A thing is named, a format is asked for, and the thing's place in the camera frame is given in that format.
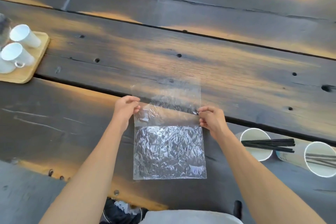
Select crumpled aluminium foil sheet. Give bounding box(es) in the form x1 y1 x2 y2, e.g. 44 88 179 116
134 126 207 177

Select person's right hand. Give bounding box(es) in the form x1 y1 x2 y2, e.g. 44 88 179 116
197 106 229 140

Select person's right forearm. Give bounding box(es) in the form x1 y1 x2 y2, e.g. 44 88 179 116
210 127 313 224

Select white paper cup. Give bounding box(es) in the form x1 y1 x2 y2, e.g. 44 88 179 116
276 141 336 179
235 128 274 162

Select bundle of black stir sticks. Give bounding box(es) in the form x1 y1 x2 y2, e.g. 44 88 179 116
241 138 296 153

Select person's left hand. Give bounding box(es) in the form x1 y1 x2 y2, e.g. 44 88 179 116
115 96 141 127

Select black and white shoe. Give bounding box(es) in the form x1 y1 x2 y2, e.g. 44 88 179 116
101 197 149 224

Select clear plastic bag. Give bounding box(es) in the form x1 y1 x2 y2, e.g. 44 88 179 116
130 78 207 181

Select light wooden tray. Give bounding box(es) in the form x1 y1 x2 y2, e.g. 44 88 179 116
0 31 50 84

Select white ceramic mug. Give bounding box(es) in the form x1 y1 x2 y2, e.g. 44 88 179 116
9 24 42 48
1 42 35 68
0 58 17 74

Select person's left forearm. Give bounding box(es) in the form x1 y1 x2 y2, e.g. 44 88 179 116
39 119 132 224

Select white shorts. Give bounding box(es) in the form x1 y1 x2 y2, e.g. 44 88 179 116
139 209 245 224

